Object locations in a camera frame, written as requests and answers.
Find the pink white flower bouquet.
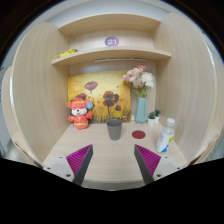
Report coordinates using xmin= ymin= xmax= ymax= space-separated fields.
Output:
xmin=122 ymin=64 xmax=155 ymax=98

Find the red plush fortune doll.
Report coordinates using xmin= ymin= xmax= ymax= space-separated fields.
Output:
xmin=68 ymin=98 xmax=93 ymax=130

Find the small potted succulent left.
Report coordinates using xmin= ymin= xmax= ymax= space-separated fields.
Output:
xmin=148 ymin=111 xmax=155 ymax=126

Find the wooden lower shelf board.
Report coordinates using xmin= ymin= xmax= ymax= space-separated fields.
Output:
xmin=52 ymin=46 xmax=171 ymax=66

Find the teal ceramic vase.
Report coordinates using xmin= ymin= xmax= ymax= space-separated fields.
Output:
xmin=135 ymin=97 xmax=148 ymax=124

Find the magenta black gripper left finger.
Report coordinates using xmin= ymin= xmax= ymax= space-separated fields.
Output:
xmin=66 ymin=144 xmax=93 ymax=186

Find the purple number 21 sticker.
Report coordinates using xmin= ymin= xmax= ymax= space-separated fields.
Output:
xmin=105 ymin=36 xmax=119 ymax=47

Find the wooden shelf board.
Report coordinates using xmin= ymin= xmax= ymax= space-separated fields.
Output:
xmin=52 ymin=46 xmax=171 ymax=66
xmin=58 ymin=13 xmax=160 ymax=37

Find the wooden upper shelf board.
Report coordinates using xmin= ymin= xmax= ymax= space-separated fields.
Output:
xmin=58 ymin=13 xmax=160 ymax=37

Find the clear plastic water bottle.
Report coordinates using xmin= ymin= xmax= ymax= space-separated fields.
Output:
xmin=156 ymin=118 xmax=175 ymax=153

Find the small potted succulent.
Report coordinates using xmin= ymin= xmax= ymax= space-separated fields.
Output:
xmin=154 ymin=109 xmax=161 ymax=123
xmin=148 ymin=111 xmax=155 ymax=126

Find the grey plastic cup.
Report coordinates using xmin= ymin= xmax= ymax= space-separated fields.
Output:
xmin=107 ymin=119 xmax=122 ymax=140

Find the red round coaster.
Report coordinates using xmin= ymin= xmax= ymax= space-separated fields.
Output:
xmin=132 ymin=130 xmax=146 ymax=139

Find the small potted succulent right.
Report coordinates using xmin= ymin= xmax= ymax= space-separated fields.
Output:
xmin=154 ymin=109 xmax=161 ymax=123

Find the yellow object on shelf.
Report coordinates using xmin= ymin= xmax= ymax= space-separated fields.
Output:
xmin=57 ymin=49 xmax=78 ymax=58

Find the poppy flower painting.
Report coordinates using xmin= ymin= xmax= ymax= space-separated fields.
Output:
xmin=68 ymin=70 xmax=131 ymax=123

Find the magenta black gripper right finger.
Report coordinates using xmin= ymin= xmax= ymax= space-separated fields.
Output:
xmin=134 ymin=145 xmax=161 ymax=184

